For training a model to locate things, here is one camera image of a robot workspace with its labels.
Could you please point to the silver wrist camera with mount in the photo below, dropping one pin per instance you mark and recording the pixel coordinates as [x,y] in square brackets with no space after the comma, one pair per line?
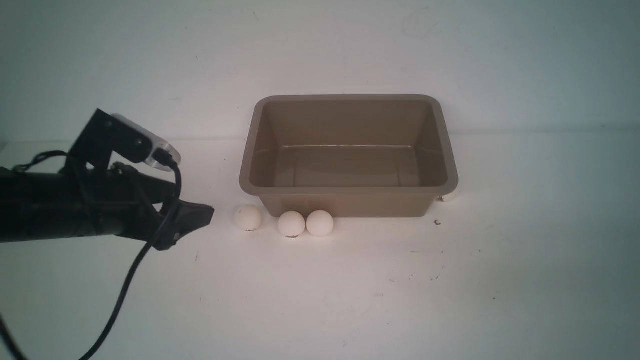
[106,134]

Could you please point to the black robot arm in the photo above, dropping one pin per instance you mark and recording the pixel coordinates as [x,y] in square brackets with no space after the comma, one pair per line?
[43,206]

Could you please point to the white ping-pong ball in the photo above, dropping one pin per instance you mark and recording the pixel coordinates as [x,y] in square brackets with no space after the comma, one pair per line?
[291,224]
[248,218]
[320,223]

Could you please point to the tan plastic storage bin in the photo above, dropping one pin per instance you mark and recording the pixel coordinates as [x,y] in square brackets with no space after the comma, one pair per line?
[354,156]

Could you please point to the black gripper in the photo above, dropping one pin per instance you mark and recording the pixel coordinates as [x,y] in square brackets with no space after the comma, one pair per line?
[131,205]

